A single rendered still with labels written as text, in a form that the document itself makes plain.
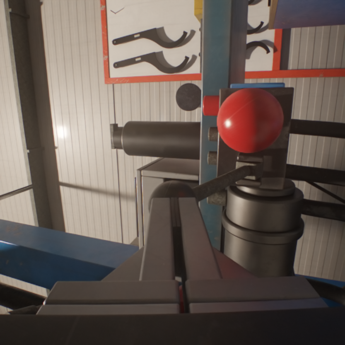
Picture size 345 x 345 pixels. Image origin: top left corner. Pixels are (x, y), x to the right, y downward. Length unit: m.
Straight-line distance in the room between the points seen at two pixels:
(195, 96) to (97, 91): 2.32
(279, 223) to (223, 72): 0.24
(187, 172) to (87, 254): 0.67
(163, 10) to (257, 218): 2.27
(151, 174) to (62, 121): 2.58
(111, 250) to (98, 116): 1.89
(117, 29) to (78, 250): 2.06
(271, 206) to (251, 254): 0.07
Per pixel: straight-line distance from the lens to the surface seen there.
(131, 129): 0.52
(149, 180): 0.49
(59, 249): 1.11
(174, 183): 0.17
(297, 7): 1.38
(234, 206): 0.35
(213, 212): 0.47
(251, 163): 0.28
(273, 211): 0.34
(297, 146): 2.29
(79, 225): 3.27
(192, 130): 0.47
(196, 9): 0.67
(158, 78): 2.38
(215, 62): 0.44
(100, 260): 0.99
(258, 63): 2.23
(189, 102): 0.45
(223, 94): 0.32
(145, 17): 2.54
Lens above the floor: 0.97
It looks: 18 degrees up
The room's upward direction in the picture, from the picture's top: 85 degrees counter-clockwise
